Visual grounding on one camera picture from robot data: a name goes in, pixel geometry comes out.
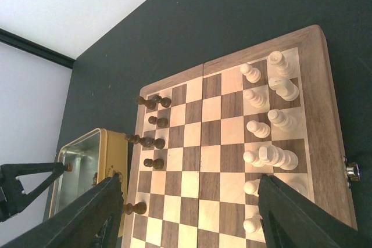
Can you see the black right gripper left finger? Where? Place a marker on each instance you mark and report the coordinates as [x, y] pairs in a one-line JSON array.
[[92, 220]]

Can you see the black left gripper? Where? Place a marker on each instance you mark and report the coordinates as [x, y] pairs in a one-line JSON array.
[[14, 199]]

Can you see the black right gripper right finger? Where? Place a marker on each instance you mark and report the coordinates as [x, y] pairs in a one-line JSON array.
[[291, 220]]

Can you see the dark bishop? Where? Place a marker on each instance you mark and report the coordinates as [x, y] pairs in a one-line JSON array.
[[138, 208]]

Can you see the dark queen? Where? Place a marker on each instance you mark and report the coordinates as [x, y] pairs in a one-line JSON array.
[[148, 162]]

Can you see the dark pawn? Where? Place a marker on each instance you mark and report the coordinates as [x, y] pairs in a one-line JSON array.
[[162, 122], [163, 101], [158, 163], [159, 143]]

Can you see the dark king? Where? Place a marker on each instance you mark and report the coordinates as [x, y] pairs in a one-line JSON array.
[[136, 139]]

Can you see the dark knight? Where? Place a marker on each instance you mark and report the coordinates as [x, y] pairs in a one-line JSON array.
[[153, 120]]

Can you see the dark rook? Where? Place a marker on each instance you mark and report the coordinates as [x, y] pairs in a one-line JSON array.
[[149, 104]]

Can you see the dark chess piece in tin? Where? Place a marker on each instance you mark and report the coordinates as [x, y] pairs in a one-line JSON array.
[[69, 167]]

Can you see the metal board clasp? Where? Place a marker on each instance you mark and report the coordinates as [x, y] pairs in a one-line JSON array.
[[352, 171]]

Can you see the wooden chess board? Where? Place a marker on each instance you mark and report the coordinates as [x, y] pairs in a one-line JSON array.
[[197, 199]]

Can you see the white king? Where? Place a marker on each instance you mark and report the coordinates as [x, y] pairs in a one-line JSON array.
[[299, 187]]

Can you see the white pawn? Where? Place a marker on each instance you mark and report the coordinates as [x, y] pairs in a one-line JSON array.
[[252, 74], [260, 130], [251, 187], [252, 157], [256, 99]]

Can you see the yellow metal tin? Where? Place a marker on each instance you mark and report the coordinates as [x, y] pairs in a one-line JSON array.
[[96, 155]]

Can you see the white queen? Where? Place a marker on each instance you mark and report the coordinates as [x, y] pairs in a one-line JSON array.
[[278, 157]]

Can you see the white bishop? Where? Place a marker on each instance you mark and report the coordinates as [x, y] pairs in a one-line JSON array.
[[282, 120]]

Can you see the white knight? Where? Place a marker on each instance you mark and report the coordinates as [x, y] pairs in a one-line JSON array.
[[284, 88]]

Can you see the white pawn far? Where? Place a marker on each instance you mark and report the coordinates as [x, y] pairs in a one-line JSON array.
[[252, 74]]

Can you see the white rook far corner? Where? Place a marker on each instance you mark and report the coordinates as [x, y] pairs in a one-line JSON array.
[[283, 66]]

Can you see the black frame post left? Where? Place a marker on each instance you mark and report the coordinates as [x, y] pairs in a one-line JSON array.
[[35, 49]]

